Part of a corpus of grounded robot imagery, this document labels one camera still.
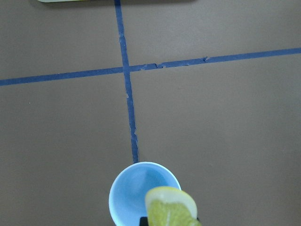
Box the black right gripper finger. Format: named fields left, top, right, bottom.
left=139, top=217, right=148, bottom=226

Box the lemon slice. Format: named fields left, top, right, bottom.
left=145, top=186, right=201, bottom=226

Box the light blue plastic cup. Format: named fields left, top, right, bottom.
left=109, top=161, right=181, bottom=226

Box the wooden cutting board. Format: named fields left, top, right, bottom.
left=37, top=0, right=198, bottom=3

